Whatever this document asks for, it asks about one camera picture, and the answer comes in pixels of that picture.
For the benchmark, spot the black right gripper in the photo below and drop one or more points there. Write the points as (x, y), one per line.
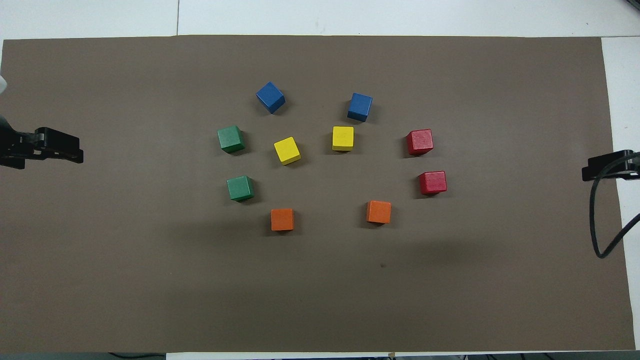
(635, 165)

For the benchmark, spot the yellow wooden cube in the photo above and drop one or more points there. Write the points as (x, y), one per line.
(287, 150)
(343, 138)

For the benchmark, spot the blue wooden cube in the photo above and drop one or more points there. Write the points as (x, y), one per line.
(270, 97)
(360, 106)

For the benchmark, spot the red wooden cube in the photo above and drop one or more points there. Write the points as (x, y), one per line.
(420, 141)
(433, 182)

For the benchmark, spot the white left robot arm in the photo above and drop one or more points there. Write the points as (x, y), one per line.
(1, 85)

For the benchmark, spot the brown paper table mat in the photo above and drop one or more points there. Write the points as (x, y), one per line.
(150, 275)

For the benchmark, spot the orange wooden cube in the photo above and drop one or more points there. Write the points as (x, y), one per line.
(282, 219)
(378, 211)

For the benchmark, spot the green wooden cube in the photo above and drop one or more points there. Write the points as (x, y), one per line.
(230, 138)
(240, 188)

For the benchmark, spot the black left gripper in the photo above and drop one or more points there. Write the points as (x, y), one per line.
(12, 147)

